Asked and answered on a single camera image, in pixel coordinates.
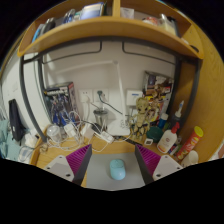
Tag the blue white small bottle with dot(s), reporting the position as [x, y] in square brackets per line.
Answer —
[162, 120]

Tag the light blue computer mouse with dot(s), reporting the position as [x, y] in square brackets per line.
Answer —
[117, 169]

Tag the white desk lamp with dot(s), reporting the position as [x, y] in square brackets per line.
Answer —
[119, 128]

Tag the red chip can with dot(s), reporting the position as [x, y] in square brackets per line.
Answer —
[190, 143]

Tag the white mug with face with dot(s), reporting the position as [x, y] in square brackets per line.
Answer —
[189, 158]

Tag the wooden tree figure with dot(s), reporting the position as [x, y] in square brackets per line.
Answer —
[140, 116]

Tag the colourful printed box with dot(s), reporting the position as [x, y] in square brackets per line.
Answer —
[158, 86]

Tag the metal cup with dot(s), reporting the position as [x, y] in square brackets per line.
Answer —
[100, 117]

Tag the dark green round container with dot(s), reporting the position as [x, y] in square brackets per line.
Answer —
[155, 135]

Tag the white power adapter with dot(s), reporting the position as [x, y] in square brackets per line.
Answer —
[69, 130]

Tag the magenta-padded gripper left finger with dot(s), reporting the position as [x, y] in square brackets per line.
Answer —
[78, 160]

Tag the teal blanket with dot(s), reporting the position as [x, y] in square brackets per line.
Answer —
[8, 140]

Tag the clear glass jar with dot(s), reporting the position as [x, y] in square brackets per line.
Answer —
[54, 133]

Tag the wooden shelf unit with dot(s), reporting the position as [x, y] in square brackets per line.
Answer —
[110, 28]

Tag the white red-capped lotion bottle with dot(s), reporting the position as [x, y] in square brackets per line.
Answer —
[166, 141]

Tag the blue robot model box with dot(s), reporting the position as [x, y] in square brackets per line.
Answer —
[61, 105]

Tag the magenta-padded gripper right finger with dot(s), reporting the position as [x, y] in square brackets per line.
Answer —
[149, 160]

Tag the white power strip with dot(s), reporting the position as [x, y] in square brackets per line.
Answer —
[107, 137]

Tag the black hanging bag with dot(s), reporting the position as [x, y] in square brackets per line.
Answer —
[15, 120]

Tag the small white clock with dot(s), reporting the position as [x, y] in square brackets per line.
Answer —
[148, 142]

